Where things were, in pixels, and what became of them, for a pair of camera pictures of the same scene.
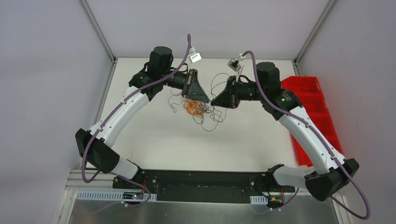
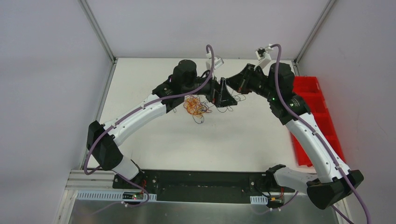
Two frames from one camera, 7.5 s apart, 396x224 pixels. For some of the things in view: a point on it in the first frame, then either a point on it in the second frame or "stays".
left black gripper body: [188, 84] → [217, 91]
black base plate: [206, 186] stays
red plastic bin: [307, 89] stays
